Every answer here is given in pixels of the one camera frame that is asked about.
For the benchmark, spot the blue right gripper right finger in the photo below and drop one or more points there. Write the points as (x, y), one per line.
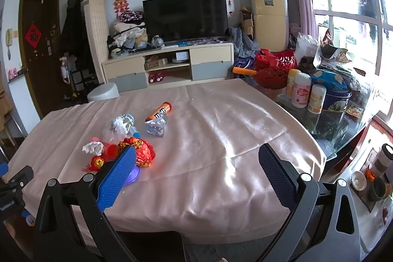
(280, 175)

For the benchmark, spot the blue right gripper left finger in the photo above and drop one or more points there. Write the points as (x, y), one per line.
(112, 177)

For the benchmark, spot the red small cap toy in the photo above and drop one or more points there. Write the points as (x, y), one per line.
(95, 164)

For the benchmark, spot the white tissue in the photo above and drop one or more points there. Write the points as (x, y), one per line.
(94, 148)

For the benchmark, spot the red orange wrapper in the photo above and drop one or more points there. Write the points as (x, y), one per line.
(145, 153)

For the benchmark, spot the blue white small bottle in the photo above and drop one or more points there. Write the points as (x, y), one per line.
(134, 132)

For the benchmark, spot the silver foil snack wrapper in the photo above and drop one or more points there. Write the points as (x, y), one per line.
(156, 127)

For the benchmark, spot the orange candy tube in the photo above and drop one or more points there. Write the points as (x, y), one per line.
(161, 111)

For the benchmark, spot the pink satin tablecloth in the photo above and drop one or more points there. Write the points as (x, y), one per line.
(205, 181)

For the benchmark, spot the white pink label bottle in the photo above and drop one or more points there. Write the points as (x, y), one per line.
(301, 90)

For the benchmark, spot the white yellow label bottle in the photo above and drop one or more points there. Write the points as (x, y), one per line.
(316, 100)

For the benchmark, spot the white round stool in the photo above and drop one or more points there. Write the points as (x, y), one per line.
(103, 92)

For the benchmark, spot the blue round cookie tin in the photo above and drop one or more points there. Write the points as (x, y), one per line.
(337, 94)

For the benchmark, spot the yellow cap bottle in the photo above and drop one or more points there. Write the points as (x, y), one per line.
(292, 73)

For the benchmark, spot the red plastic bag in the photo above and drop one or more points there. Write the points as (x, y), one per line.
(272, 68)

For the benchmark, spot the orange foam stick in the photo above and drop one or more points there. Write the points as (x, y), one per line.
(242, 71)

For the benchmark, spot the red toy car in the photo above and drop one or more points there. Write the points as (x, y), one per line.
(156, 77)

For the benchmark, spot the cream grey tv cabinet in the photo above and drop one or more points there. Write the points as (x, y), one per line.
(182, 66)

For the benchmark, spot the pile of folded clothes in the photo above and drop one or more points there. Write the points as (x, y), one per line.
(130, 34)

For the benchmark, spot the cream folding screen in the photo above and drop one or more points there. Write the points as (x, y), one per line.
(97, 32)

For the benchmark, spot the cream standing air conditioner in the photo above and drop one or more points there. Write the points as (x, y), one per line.
(270, 19)

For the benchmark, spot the black flat television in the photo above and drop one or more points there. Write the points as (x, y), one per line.
(180, 20)

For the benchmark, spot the dark brown door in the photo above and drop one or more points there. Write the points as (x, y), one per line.
(39, 45)

